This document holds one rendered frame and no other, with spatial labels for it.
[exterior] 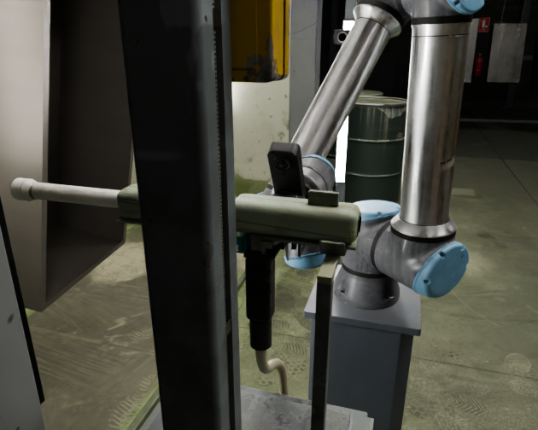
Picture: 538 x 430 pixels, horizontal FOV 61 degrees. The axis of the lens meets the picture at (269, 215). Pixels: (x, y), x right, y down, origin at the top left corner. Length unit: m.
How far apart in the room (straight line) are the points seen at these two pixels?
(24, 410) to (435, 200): 0.93
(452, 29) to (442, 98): 0.13
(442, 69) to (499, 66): 7.17
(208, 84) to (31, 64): 1.17
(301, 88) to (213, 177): 3.02
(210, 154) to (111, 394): 1.72
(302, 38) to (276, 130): 0.66
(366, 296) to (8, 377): 0.85
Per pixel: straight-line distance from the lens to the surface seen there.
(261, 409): 0.75
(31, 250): 1.66
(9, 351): 0.95
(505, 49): 8.22
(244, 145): 3.52
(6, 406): 0.99
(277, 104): 3.39
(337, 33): 2.41
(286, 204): 0.53
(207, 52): 0.32
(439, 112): 1.02
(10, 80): 1.51
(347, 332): 1.29
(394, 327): 1.25
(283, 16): 0.39
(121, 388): 2.01
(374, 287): 1.28
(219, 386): 0.42
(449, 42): 1.01
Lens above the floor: 1.32
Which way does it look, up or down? 21 degrees down
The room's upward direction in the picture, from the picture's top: straight up
